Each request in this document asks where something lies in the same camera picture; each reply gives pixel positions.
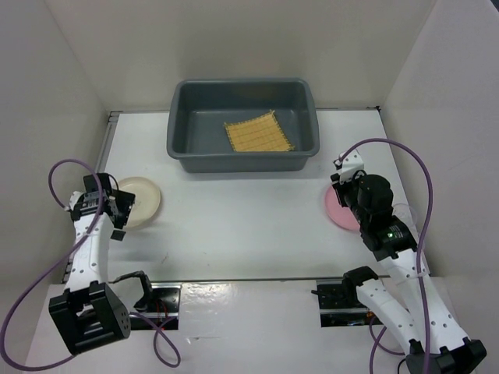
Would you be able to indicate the pink round plate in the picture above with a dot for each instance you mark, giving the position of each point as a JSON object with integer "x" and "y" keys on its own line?
{"x": 341, "y": 216}

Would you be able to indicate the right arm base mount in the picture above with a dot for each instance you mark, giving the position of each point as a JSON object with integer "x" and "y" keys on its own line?
{"x": 336, "y": 309}

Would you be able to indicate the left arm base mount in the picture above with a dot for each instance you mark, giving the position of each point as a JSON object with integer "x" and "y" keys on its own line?
{"x": 158, "y": 301}

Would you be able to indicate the grey plastic bin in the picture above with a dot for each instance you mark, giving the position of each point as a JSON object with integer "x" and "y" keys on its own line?
{"x": 196, "y": 136}

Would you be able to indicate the cream round plate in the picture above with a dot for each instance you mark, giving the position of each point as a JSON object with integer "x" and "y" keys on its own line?
{"x": 147, "y": 201}

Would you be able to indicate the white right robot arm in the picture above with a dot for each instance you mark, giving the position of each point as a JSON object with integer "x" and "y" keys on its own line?
{"x": 431, "y": 338}

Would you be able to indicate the yellow bamboo mat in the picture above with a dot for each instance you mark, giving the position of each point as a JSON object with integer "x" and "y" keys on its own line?
{"x": 260, "y": 134}

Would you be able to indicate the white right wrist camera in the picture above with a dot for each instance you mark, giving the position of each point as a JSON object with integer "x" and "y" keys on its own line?
{"x": 347, "y": 167}

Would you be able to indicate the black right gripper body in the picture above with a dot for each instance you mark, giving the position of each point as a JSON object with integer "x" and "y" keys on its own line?
{"x": 347, "y": 193}

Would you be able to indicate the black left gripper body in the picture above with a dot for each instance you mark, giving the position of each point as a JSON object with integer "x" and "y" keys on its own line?
{"x": 124, "y": 201}

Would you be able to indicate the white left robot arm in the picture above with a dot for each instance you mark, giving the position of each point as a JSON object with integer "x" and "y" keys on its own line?
{"x": 88, "y": 314}

